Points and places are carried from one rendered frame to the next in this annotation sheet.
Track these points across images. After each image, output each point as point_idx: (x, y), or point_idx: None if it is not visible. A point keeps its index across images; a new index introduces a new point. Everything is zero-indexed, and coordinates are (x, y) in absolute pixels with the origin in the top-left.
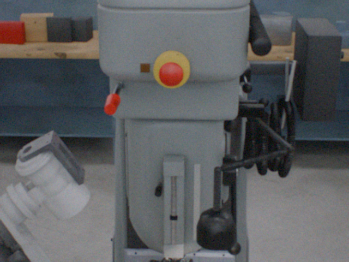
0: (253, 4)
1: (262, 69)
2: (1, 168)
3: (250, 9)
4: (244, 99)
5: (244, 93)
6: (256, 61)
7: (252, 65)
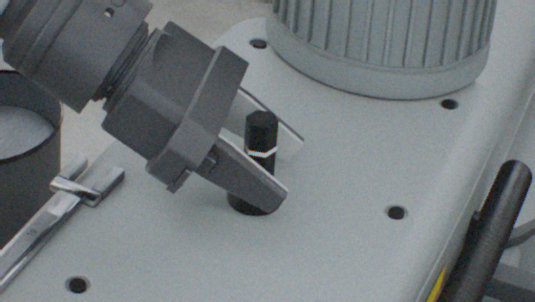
0: (494, 247)
1: (528, 299)
2: (266, 13)
3: (460, 289)
4: (526, 267)
5: (530, 254)
6: (524, 275)
7: (510, 287)
